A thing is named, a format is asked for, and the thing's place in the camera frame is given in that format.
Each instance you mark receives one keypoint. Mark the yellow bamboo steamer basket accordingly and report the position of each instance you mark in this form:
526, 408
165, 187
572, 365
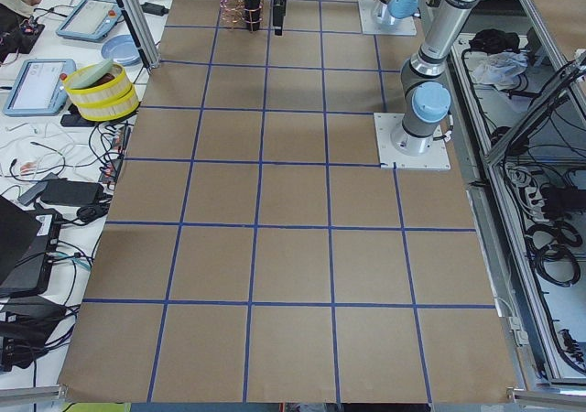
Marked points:
111, 97

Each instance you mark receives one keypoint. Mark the blue plate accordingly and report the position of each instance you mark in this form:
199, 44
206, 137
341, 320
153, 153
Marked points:
121, 50

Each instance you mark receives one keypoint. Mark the teach pendant tablet upper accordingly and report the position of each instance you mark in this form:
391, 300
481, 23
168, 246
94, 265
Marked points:
90, 20

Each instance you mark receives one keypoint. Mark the teach pendant tablet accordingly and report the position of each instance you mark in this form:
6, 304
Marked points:
90, 20
38, 89

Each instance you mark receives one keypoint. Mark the pale green lid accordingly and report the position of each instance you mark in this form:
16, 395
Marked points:
91, 74

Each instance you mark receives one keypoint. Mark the crumpled white cloth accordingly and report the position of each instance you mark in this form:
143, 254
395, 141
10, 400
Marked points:
500, 70

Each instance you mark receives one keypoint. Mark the teach pendant tablet lower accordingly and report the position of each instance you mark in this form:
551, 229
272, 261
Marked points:
38, 89

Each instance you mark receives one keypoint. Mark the black power adapter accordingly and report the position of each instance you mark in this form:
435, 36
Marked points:
71, 193

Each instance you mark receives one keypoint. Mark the black laptop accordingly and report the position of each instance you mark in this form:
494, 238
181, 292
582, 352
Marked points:
28, 238

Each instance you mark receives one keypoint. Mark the copper wire wine rack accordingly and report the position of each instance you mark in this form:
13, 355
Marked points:
232, 13

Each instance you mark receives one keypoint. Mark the aluminium frame post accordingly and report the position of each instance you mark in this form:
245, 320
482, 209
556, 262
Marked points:
140, 32

